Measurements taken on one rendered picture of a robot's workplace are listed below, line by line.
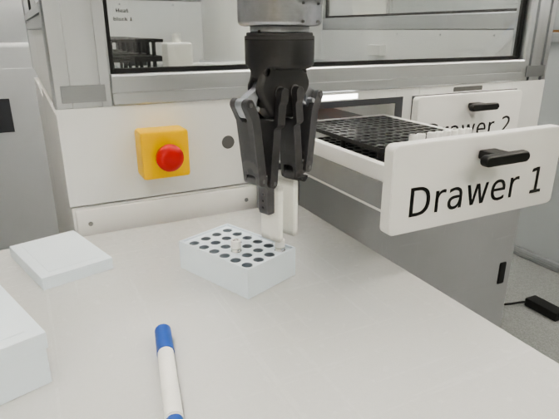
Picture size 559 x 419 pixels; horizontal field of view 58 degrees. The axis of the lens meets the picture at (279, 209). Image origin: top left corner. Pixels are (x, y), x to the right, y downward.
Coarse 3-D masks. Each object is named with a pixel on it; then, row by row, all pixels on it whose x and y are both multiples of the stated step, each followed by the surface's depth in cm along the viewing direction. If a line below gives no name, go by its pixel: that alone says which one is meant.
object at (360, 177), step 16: (320, 144) 74; (320, 160) 74; (336, 160) 71; (352, 160) 67; (368, 160) 64; (320, 176) 75; (336, 176) 71; (352, 176) 68; (368, 176) 64; (352, 192) 68; (368, 192) 65
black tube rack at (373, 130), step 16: (320, 128) 82; (336, 128) 81; (352, 128) 82; (368, 128) 81; (384, 128) 81; (400, 128) 81; (416, 128) 81; (432, 128) 82; (336, 144) 84; (352, 144) 84; (368, 144) 71; (384, 144) 70
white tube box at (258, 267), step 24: (192, 240) 65; (216, 240) 65; (264, 240) 65; (192, 264) 63; (216, 264) 60; (240, 264) 58; (264, 264) 58; (288, 264) 62; (240, 288) 58; (264, 288) 59
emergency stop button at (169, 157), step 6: (168, 144) 73; (162, 150) 72; (168, 150) 72; (174, 150) 72; (180, 150) 73; (156, 156) 72; (162, 156) 72; (168, 156) 72; (174, 156) 72; (180, 156) 73; (156, 162) 72; (162, 162) 72; (168, 162) 72; (174, 162) 73; (180, 162) 73; (162, 168) 73; (168, 168) 73; (174, 168) 73
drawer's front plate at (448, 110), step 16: (416, 96) 98; (432, 96) 98; (448, 96) 100; (464, 96) 102; (480, 96) 103; (496, 96) 105; (512, 96) 108; (416, 112) 98; (432, 112) 99; (448, 112) 101; (464, 112) 103; (480, 112) 105; (496, 112) 107; (512, 112) 109; (448, 128) 102; (496, 128) 108; (512, 128) 111
